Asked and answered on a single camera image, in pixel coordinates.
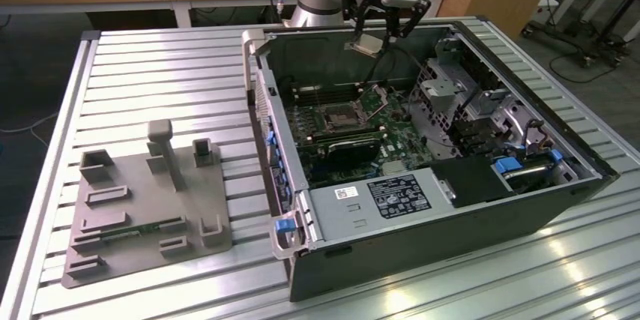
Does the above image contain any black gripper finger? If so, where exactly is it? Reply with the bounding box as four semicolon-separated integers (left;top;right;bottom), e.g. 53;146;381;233
382;0;432;48
337;0;374;40

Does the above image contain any silver CPU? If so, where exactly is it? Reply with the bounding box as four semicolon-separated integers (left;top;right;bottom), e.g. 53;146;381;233
342;33;386;59

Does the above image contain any black RAM slot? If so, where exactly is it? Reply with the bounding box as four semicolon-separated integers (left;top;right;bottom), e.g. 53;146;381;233
292;89;361;100
293;93;362;103
292;85;360;95
293;97;362;108

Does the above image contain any CPU socket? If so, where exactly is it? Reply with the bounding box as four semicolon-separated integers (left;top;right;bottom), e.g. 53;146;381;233
318;102;372;132

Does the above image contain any silver metal drive cage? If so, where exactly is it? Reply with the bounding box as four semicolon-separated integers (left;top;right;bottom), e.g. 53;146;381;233
412;37;506;158

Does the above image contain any green RAM stick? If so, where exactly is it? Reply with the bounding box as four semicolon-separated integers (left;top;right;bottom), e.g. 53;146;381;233
97;223;164;243
297;128;382;148

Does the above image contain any green motherboard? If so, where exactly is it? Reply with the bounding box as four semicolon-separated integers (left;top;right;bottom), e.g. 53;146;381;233
284;83;434;190

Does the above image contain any black graphics card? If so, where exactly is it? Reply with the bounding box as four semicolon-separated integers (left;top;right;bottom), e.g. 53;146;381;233
317;136;382;175

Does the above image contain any silver chipset heatsink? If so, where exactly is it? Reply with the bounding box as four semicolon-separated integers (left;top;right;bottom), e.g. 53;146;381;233
381;160;410;174

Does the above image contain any blue drive latch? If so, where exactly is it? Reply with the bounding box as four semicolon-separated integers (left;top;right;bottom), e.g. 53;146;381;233
492;157;522;178

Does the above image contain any black plastic shroud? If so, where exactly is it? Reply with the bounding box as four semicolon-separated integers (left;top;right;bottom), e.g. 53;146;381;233
429;155;517;209

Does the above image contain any silver power supply unit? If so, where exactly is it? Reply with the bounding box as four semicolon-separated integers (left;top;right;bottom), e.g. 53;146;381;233
302;168;457;243

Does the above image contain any blue case latch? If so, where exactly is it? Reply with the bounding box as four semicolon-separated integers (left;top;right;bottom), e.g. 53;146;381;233
273;217;297;238

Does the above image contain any black PC case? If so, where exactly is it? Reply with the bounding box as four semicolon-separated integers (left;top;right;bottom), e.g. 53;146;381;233
241;16;622;304

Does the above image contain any grey parts rack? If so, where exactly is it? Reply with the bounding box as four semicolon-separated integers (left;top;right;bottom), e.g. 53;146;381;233
58;118;234;290

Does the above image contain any white metal frame cart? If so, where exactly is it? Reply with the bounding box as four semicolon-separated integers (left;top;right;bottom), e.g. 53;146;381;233
518;0;640;70

